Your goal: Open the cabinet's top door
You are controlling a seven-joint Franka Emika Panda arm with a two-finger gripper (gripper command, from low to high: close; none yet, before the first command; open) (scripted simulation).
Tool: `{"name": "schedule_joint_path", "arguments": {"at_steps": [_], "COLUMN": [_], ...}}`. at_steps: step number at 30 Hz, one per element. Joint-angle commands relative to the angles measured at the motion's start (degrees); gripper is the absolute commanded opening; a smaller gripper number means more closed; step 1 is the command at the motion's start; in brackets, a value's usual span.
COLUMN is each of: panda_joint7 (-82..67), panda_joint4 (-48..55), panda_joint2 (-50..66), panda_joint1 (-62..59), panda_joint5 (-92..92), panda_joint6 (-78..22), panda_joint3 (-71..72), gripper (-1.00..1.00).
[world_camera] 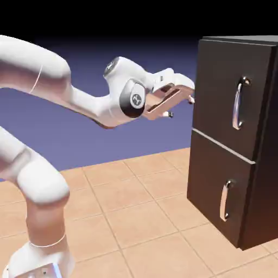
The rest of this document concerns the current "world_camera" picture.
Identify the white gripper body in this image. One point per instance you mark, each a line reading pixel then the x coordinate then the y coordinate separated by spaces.
pixel 167 96

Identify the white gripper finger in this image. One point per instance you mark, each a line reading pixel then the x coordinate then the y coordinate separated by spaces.
pixel 191 99
pixel 168 114

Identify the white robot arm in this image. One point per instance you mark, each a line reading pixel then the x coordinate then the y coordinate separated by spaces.
pixel 52 76

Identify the dark wooden cabinet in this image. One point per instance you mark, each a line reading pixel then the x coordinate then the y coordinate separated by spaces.
pixel 234 139

